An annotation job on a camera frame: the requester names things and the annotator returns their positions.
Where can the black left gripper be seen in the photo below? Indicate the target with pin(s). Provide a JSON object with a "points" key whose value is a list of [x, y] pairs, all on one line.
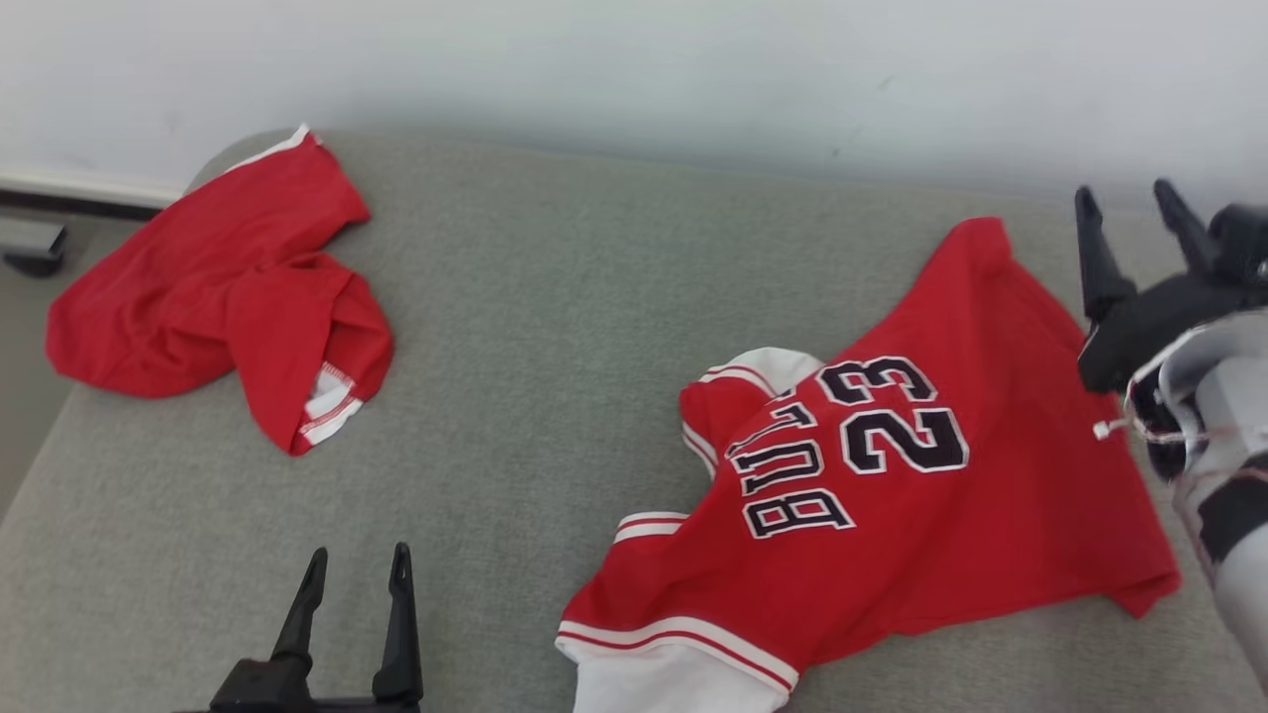
{"points": [[267, 688]]}

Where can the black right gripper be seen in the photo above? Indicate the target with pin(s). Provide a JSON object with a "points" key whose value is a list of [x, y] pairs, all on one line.
{"points": [[1149, 327]]}

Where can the red jersey number 23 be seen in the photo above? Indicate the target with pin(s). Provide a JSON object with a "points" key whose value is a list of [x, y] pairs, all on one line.
{"points": [[971, 515]]}

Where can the red shorts with white stripe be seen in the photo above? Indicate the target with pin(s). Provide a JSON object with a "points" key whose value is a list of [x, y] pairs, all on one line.
{"points": [[218, 277]]}

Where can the dark grey floor bracket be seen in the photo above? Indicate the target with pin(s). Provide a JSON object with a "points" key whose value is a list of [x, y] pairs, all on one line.
{"points": [[30, 246]]}

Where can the white wall baseboard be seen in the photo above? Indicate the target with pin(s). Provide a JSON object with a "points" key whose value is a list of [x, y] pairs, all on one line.
{"points": [[89, 188]]}

